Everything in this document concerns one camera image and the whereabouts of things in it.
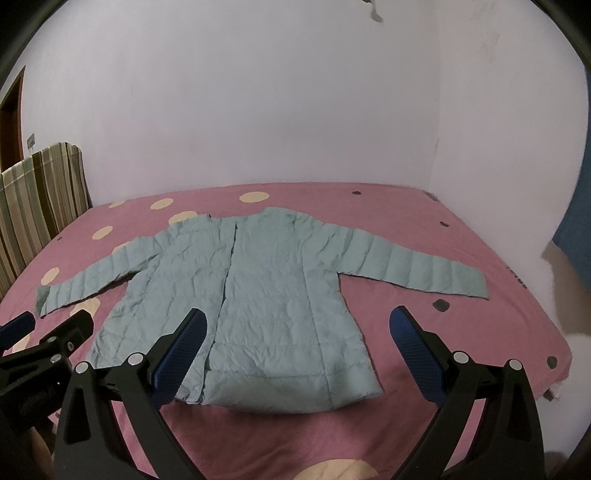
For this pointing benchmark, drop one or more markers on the light teal puffer jacket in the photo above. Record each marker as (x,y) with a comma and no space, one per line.
(279,336)

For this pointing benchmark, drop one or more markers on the dark wooden door frame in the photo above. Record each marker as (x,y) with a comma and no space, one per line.
(10,124)

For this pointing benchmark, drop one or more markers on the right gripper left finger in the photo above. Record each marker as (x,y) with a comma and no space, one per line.
(90,444)

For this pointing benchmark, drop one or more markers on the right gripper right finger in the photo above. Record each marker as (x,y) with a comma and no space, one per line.
(486,426)

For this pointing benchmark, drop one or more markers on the blue cloth at edge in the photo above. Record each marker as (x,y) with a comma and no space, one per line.
(573,235)

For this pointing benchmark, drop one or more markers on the striped fabric headboard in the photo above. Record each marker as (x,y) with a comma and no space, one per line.
(40,196)

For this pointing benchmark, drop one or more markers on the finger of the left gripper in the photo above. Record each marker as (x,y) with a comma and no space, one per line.
(34,380)
(15,330)

